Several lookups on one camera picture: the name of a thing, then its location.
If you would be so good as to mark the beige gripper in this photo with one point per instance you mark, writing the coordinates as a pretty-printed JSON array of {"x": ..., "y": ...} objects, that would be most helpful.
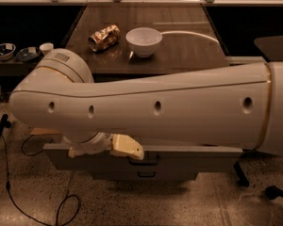
[{"x": 92, "y": 142}]

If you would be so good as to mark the grey top drawer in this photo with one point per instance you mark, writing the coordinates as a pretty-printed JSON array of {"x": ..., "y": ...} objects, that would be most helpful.
[{"x": 158, "y": 159}]

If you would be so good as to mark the grey drawer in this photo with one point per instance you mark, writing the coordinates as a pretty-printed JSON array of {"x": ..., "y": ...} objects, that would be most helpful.
[
  {"x": 158, "y": 159},
  {"x": 144, "y": 176}
]

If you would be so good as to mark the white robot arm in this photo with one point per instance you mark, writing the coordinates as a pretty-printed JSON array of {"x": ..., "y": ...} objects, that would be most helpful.
[{"x": 239, "y": 106}]

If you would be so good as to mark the grey bottom drawer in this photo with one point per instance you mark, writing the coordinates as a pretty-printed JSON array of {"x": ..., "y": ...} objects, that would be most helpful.
[{"x": 144, "y": 176}]

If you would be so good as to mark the grey cabinet with wood top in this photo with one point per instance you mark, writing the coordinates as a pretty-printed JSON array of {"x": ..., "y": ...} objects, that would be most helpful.
[{"x": 189, "y": 42}]

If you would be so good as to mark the brown cardboard box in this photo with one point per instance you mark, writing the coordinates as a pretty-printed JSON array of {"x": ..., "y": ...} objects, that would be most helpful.
[{"x": 43, "y": 131}]

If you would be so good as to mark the white bowl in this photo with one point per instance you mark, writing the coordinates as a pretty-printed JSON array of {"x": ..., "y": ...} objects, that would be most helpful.
[{"x": 143, "y": 41}]

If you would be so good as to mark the crushed gold soda can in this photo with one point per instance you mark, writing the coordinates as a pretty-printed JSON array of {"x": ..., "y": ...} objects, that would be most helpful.
[{"x": 103, "y": 39}]

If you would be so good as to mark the white paper cup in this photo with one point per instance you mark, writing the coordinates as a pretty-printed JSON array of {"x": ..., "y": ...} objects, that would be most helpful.
[{"x": 46, "y": 48}]

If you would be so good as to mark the blue bowl right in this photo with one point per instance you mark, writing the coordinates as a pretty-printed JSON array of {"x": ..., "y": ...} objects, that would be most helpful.
[{"x": 29, "y": 54}]

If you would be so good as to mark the blue bowl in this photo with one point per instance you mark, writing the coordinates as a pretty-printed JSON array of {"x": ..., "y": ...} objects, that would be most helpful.
[
  {"x": 29, "y": 54},
  {"x": 7, "y": 51}
]

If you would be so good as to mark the blue bowl left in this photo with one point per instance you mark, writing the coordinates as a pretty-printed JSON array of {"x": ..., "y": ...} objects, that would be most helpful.
[{"x": 7, "y": 51}]

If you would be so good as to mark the black stand legs right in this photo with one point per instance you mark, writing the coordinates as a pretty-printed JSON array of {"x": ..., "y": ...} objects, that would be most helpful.
[{"x": 271, "y": 192}]

